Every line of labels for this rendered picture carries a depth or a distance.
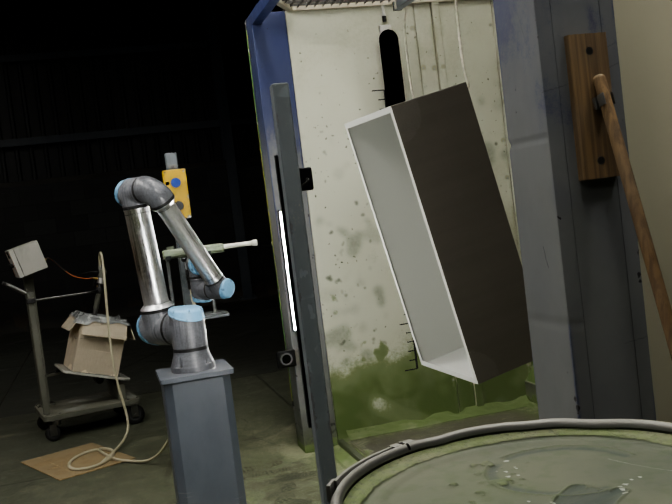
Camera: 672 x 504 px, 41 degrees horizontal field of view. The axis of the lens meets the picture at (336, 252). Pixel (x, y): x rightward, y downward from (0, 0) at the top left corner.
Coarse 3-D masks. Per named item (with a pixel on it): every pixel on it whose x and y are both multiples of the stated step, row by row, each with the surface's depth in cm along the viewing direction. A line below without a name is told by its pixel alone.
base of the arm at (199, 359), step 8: (176, 352) 376; (184, 352) 374; (192, 352) 374; (200, 352) 376; (208, 352) 380; (176, 360) 376; (184, 360) 374; (192, 360) 374; (200, 360) 375; (208, 360) 379; (176, 368) 375; (184, 368) 373; (192, 368) 373; (200, 368) 374; (208, 368) 376
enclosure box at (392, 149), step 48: (432, 96) 359; (384, 144) 417; (432, 144) 360; (480, 144) 366; (384, 192) 418; (432, 192) 360; (480, 192) 367; (384, 240) 418; (432, 240) 361; (480, 240) 367; (432, 288) 426; (480, 288) 367; (432, 336) 426; (480, 336) 368; (528, 336) 374
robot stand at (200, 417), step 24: (216, 360) 398; (168, 384) 366; (192, 384) 368; (216, 384) 371; (168, 408) 368; (192, 408) 368; (216, 408) 371; (168, 432) 379; (192, 432) 369; (216, 432) 371; (192, 456) 369; (216, 456) 371; (240, 456) 377; (192, 480) 369; (216, 480) 372; (240, 480) 376
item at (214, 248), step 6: (252, 240) 458; (204, 246) 450; (210, 246) 451; (216, 246) 451; (222, 246) 452; (228, 246) 454; (234, 246) 455; (240, 246) 456; (162, 252) 445; (168, 252) 445; (174, 252) 446; (180, 252) 447; (216, 252) 452; (180, 258) 448; (186, 276) 449
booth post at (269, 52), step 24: (264, 24) 453; (264, 48) 453; (288, 48) 456; (264, 72) 453; (288, 72) 457; (264, 96) 454; (264, 120) 454; (264, 144) 460; (264, 168) 469; (312, 240) 462; (312, 264) 462; (288, 312) 459; (288, 336) 466; (312, 432) 464; (336, 432) 467
